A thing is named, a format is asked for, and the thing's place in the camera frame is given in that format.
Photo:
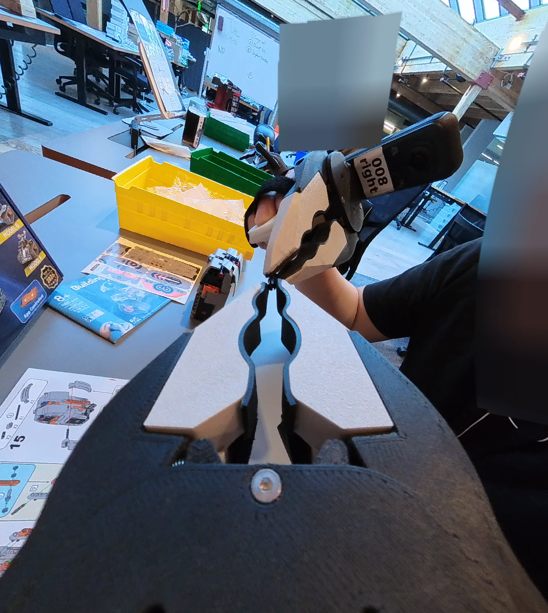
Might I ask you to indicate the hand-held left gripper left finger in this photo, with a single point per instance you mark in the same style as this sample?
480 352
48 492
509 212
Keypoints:
197 383

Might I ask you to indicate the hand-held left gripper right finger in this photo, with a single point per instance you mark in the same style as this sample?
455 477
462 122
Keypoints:
336 383

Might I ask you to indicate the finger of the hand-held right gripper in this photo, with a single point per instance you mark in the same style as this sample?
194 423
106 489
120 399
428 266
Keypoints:
298 220
324 254

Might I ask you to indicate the person's right forearm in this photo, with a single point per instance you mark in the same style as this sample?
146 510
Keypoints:
341 306

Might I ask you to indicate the black-legged standing desk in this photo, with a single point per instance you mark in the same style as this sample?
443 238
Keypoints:
15 21

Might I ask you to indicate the person's right hand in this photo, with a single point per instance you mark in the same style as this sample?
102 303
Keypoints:
265 210

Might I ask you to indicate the green plastic bin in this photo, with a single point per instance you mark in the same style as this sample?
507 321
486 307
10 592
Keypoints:
226 136
226 170

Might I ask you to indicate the grey toy robot assembly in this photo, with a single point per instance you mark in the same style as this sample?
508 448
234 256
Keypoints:
216 282

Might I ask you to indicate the clear plastic bags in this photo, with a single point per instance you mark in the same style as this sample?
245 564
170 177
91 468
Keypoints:
197 196

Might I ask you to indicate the blue booklet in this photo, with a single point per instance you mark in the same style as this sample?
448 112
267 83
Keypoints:
101 306

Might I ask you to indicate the person's black shirt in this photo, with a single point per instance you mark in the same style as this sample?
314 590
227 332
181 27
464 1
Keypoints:
437 311

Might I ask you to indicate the printed sticker sheet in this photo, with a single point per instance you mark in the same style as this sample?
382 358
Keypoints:
149 268

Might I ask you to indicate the large yellow plastic bin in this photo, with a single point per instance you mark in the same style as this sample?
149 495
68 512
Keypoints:
168 225

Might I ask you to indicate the dark box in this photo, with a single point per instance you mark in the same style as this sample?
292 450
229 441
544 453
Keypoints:
192 127

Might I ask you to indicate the whiteboard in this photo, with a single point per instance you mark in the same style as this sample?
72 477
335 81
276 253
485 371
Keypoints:
240 52

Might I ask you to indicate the wooden board on stand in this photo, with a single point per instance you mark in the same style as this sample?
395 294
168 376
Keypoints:
159 72

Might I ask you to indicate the row of black office chairs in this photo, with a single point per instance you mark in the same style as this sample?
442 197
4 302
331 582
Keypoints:
125 81

